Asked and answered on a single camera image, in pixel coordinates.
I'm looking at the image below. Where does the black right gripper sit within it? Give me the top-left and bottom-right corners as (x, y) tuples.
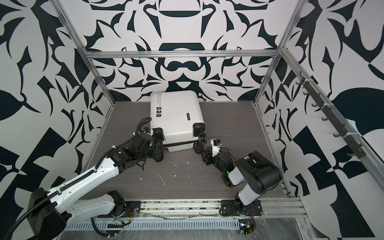
(201, 146), (228, 177)

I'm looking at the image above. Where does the white suitcase black lining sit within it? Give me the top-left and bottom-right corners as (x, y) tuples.
(150, 91), (207, 152)

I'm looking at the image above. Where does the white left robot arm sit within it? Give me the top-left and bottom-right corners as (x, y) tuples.
(27, 133), (164, 240)

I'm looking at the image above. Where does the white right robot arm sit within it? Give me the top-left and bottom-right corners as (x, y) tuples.
(201, 150), (283, 208)

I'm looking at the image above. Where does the small green circuit board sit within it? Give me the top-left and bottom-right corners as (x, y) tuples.
(239, 218), (256, 236)

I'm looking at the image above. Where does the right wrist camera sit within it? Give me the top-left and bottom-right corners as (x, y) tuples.
(211, 139), (222, 157)

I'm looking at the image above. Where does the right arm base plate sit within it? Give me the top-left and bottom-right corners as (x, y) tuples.
(219, 200), (263, 217)

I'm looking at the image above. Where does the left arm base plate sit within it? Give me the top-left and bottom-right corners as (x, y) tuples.
(97, 201), (142, 218)

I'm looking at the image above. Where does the black corrugated cable hose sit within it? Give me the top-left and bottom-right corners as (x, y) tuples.
(89, 217), (133, 238)

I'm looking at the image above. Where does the black wall hook rack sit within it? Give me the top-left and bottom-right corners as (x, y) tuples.
(297, 73), (367, 159)

